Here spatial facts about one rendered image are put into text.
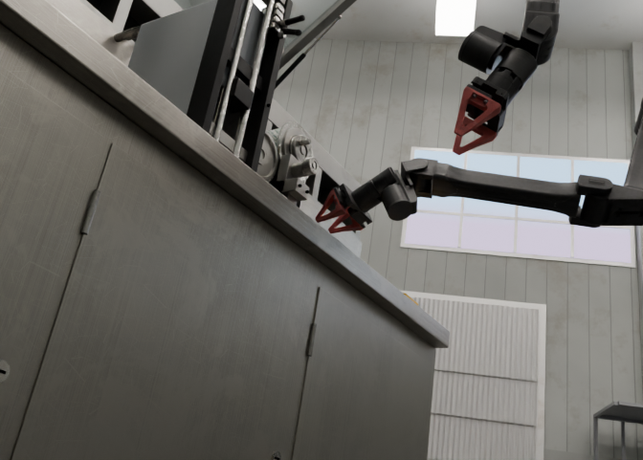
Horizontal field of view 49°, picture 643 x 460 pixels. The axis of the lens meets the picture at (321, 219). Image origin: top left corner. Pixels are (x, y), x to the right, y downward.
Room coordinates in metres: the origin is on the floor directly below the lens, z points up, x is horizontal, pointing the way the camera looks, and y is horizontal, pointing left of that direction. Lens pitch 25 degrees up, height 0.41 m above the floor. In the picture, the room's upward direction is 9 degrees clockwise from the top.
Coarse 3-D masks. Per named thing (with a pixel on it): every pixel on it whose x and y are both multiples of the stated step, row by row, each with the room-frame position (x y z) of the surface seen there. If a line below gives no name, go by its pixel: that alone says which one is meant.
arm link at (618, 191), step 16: (640, 128) 1.36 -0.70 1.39; (640, 144) 1.33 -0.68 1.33; (640, 160) 1.31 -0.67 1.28; (640, 176) 1.29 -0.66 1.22; (624, 192) 1.26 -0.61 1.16; (640, 192) 1.25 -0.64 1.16; (592, 208) 1.29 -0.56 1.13; (608, 208) 1.29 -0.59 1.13; (624, 208) 1.28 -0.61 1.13; (640, 208) 1.27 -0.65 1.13; (592, 224) 1.33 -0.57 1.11; (608, 224) 1.32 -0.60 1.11; (624, 224) 1.31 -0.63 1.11; (640, 224) 1.31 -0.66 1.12
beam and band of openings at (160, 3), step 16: (80, 0) 1.29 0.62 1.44; (96, 0) 1.40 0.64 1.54; (112, 0) 1.39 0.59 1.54; (128, 0) 1.39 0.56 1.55; (144, 0) 1.42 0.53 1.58; (160, 0) 1.46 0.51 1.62; (112, 16) 1.38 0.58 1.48; (128, 16) 1.48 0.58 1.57; (144, 16) 1.48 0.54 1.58; (160, 16) 1.47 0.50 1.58; (272, 112) 1.88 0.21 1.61; (272, 128) 1.93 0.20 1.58; (320, 144) 2.11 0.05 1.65; (320, 160) 2.12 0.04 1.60; (320, 176) 2.14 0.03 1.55; (336, 176) 2.21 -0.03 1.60; (320, 192) 2.27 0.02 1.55
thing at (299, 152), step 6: (294, 138) 1.44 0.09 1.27; (300, 138) 1.45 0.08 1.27; (294, 144) 1.43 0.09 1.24; (294, 150) 1.44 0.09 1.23; (300, 150) 1.46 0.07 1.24; (306, 150) 1.48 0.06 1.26; (294, 156) 1.45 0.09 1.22; (300, 156) 1.46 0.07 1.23; (306, 156) 1.48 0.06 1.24; (300, 162) 1.46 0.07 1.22
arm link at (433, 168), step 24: (432, 168) 1.36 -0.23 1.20; (456, 168) 1.36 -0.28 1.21; (432, 192) 1.39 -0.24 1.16; (456, 192) 1.37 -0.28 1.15; (480, 192) 1.35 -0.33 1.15; (504, 192) 1.33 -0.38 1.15; (528, 192) 1.31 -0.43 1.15; (552, 192) 1.30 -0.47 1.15; (576, 192) 1.28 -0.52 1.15; (600, 192) 1.26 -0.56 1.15; (576, 216) 1.33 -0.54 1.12
